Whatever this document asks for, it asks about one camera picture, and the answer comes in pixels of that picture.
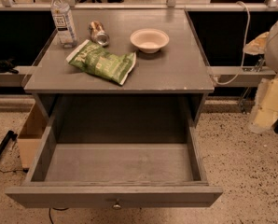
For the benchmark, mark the open grey top drawer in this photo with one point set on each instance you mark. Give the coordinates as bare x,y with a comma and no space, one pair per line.
140,150

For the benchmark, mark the metal can lying down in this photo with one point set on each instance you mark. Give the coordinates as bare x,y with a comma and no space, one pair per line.
98,34

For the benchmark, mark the white paper bowl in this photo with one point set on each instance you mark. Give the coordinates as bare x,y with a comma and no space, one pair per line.
149,40

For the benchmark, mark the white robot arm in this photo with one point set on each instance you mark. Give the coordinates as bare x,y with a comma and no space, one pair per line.
271,55

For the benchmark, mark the clear plastic water bottle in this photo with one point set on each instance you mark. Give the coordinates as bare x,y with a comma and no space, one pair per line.
63,20

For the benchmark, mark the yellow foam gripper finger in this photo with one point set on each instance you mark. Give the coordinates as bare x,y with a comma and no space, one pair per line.
264,113

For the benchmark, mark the black pole on floor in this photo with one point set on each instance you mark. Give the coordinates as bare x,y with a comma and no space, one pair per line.
9,136

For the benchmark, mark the black object on rail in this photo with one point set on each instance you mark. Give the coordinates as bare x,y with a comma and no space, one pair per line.
7,66

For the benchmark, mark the cardboard box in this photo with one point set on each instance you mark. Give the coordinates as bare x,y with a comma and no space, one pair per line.
30,136

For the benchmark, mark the green jalapeno chip bag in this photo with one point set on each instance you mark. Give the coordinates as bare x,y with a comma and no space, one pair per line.
95,60

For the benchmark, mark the metal drawer knob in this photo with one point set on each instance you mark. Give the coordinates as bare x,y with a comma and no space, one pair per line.
116,206

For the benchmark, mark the grey wooden cabinet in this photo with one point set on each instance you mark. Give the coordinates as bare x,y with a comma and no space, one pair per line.
178,68

